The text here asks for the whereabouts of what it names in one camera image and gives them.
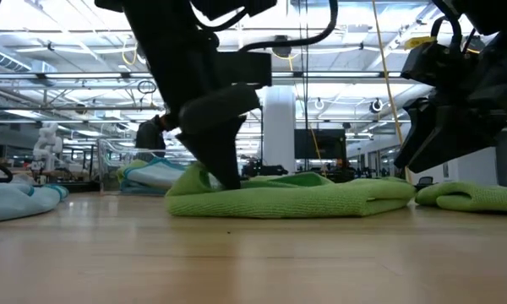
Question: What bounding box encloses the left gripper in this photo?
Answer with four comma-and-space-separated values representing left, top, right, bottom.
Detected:
151, 52, 262, 190

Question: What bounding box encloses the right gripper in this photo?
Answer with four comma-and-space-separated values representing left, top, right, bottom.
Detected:
395, 31, 507, 174

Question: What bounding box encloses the black background machine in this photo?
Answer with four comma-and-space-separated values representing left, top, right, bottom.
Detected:
241, 163, 289, 178

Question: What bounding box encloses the person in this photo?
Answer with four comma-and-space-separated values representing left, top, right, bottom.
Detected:
134, 113, 170, 164

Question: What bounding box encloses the clear plastic bin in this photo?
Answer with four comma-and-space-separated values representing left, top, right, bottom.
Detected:
96, 138, 195, 196

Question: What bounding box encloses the long ceiling light bar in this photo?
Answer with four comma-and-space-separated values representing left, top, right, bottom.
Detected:
0, 70, 406, 80

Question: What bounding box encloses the white robot figure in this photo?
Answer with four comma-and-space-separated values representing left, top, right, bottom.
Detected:
32, 122, 65, 172

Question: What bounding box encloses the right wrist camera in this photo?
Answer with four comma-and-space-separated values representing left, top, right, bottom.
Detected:
401, 40, 479, 88

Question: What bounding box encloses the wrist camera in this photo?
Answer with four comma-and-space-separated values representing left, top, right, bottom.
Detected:
213, 51, 274, 88
401, 40, 479, 88

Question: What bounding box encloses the yellow cable tag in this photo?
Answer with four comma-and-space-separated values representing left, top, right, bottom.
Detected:
404, 35, 437, 51

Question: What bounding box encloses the yellow hanging cable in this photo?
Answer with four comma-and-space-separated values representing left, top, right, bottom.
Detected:
370, 0, 406, 147

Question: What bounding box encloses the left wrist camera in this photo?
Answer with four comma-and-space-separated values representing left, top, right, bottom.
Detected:
213, 51, 274, 88

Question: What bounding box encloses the black ceiling cable reel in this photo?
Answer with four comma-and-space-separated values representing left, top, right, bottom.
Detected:
464, 35, 488, 55
271, 35, 294, 60

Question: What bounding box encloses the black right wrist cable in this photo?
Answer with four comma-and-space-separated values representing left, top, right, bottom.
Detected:
430, 15, 465, 52

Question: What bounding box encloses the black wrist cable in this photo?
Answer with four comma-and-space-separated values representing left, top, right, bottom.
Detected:
430, 15, 465, 52
192, 0, 339, 54

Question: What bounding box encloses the black hanging cable loop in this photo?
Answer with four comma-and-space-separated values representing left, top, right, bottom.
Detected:
137, 79, 158, 95

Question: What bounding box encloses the black wall monitor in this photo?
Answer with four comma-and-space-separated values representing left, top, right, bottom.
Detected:
294, 128, 348, 161

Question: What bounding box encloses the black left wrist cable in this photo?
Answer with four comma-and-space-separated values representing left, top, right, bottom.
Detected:
192, 0, 339, 54

